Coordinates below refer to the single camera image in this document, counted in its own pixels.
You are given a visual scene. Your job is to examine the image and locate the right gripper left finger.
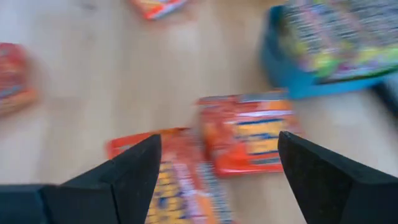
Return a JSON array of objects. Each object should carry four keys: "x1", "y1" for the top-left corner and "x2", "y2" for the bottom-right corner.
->
[{"x1": 0, "y1": 134, "x2": 162, "y2": 224}]

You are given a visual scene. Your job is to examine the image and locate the dark plastic bin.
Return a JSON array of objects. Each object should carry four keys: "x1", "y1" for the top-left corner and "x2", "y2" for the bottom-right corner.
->
[{"x1": 259, "y1": 4, "x2": 398, "y2": 101}]

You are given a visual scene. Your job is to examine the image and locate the chicken ramen noodle pack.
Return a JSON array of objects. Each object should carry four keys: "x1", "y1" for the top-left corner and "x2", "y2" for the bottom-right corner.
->
[
  {"x1": 129, "y1": 0, "x2": 189, "y2": 21},
  {"x1": 0, "y1": 42, "x2": 39, "y2": 116}
]

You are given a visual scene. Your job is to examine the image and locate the Saucy Noods spicy chicken pack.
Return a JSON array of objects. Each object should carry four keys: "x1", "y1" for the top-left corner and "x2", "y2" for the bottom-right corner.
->
[
  {"x1": 195, "y1": 90, "x2": 301, "y2": 178},
  {"x1": 105, "y1": 126, "x2": 236, "y2": 224}
]

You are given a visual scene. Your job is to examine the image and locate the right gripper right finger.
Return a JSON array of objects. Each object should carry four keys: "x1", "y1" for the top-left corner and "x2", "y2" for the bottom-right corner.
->
[{"x1": 277, "y1": 130, "x2": 398, "y2": 224}]

